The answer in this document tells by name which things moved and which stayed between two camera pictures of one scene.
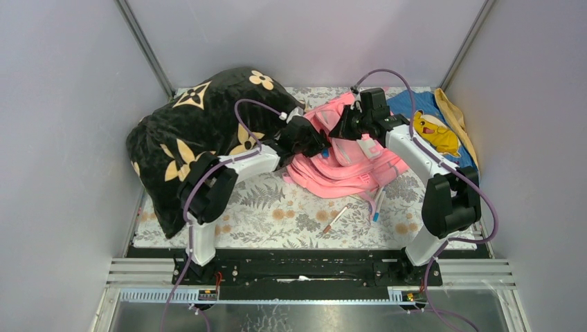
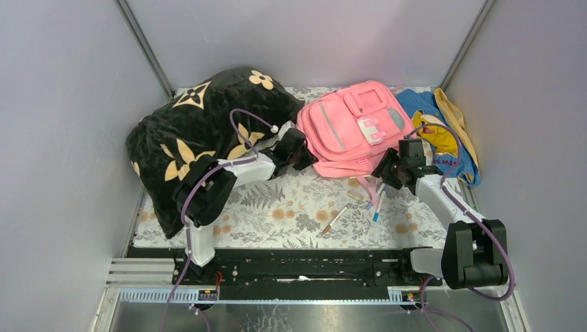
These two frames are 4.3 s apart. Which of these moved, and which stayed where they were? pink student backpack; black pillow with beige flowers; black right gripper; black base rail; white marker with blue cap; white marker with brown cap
Moved: black right gripper; pink student backpack
Stayed: black base rail; white marker with brown cap; white marker with blue cap; black pillow with beige flowers
